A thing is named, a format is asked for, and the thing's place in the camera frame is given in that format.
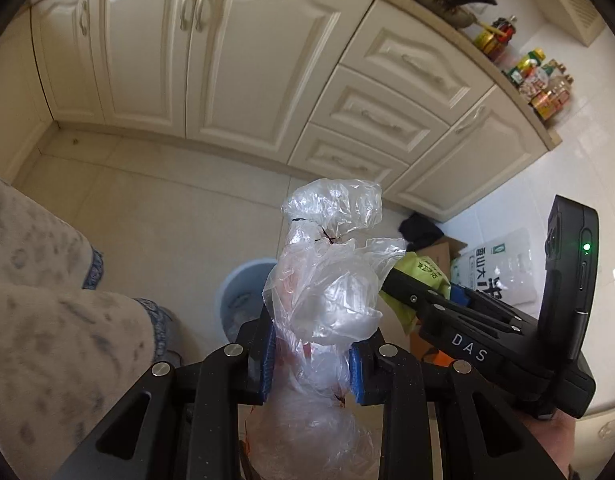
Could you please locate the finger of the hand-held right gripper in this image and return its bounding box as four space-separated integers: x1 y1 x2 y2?
450 282 528 336
380 266 468 320

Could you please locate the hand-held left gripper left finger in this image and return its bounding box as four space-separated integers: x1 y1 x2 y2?
52 305 278 480

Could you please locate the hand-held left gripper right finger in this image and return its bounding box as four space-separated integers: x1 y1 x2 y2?
348 330 578 480

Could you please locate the yellow-green snack packet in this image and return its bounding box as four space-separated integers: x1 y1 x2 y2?
379 251 452 336

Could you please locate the clear plastic bag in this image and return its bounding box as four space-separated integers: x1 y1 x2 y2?
245 178 408 480

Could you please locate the blue plastic bucket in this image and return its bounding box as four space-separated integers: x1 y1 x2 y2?
215 259 278 356

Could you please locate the person's right forearm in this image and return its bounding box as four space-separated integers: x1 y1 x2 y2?
525 412 578 480

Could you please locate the cardboard box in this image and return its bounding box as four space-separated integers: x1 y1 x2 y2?
410 236 469 291

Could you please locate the white rice bag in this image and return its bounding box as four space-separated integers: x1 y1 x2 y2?
450 227 545 311

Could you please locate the black cloth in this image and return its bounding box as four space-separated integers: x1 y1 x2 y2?
398 211 445 252

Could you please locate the cream cabinet door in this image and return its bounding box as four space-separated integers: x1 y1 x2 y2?
385 87 551 223
186 0 375 163
90 0 206 136
32 0 96 123

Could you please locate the cream cabinet drawer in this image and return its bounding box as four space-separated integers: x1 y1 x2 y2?
340 0 493 111
288 122 411 188
307 67 451 153

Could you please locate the amber oil bottle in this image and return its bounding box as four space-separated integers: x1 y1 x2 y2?
531 77 574 121

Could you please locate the clear seasoning bottle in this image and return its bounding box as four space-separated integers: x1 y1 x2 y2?
520 60 563 101

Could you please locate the green-yellow seasoning bottle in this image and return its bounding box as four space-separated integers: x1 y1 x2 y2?
506 49 547 86

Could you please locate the yellow-red sauce jar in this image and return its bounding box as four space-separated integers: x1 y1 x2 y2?
475 30 508 63

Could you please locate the dark chili sauce jar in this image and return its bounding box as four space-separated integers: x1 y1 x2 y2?
490 15 518 43

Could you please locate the white range hood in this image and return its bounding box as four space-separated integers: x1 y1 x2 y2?
542 0 605 46

